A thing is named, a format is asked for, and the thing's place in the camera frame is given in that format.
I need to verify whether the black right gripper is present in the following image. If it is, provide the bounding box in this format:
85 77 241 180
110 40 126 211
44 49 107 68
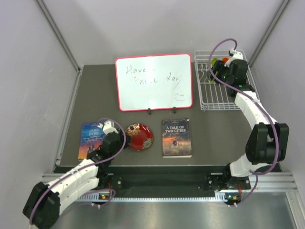
206 60 234 86

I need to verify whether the red floral plate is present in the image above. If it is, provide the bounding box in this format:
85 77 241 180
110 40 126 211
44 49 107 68
125 123 154 151

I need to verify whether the lime green plate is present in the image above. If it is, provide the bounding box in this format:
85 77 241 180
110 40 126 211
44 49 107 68
208 58 218 83

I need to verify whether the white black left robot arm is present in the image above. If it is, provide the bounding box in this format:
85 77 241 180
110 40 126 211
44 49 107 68
22 130 131 229

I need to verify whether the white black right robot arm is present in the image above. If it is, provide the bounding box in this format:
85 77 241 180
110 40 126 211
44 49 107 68
209 58 289 189

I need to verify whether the orange plate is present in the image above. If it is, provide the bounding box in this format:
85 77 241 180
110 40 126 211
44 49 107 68
221 57 229 62

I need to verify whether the Jane Eyre book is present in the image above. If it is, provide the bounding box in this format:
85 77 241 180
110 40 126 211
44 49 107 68
78 122 106 161

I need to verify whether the pink framed whiteboard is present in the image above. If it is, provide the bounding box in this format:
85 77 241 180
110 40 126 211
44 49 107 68
115 53 193 112

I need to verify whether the Tale of Two Cities book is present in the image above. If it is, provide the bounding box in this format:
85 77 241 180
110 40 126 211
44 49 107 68
162 118 192 158

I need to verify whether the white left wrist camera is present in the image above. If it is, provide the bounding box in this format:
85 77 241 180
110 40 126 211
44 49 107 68
97 120 119 135

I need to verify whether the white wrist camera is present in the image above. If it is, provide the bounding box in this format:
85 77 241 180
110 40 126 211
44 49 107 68
224 48 244 67
97 120 119 135

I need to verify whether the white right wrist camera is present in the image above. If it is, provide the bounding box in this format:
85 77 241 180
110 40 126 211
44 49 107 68
224 48 244 67

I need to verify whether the white wire dish rack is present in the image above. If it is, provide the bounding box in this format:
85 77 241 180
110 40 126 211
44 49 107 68
194 50 259 111

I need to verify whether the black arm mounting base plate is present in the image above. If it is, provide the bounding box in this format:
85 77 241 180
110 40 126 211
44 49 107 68
107 166 251 198

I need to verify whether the aluminium frame rail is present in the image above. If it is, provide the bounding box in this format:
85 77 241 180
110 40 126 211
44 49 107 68
38 173 298 203

